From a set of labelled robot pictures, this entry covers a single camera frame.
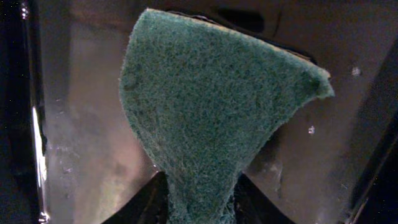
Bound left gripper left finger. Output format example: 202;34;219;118
103;172;169;224

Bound green scrubbing sponge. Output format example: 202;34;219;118
119;8;334;223

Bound black rectangular tray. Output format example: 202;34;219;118
1;1;397;223

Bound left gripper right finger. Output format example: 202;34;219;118
234;174;294;224

